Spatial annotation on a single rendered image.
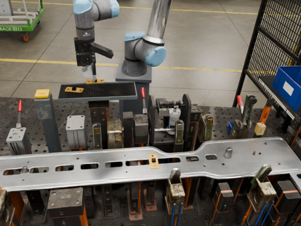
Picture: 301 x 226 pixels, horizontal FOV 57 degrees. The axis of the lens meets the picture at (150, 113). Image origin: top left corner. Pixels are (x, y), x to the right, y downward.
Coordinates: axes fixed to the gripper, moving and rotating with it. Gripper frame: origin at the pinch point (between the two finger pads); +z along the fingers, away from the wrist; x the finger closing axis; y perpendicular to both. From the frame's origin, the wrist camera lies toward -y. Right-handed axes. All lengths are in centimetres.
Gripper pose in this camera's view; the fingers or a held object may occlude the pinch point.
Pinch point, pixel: (94, 78)
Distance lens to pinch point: 132.2
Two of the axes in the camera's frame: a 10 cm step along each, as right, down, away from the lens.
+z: -0.4, 8.0, 6.0
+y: -9.6, 1.2, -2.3
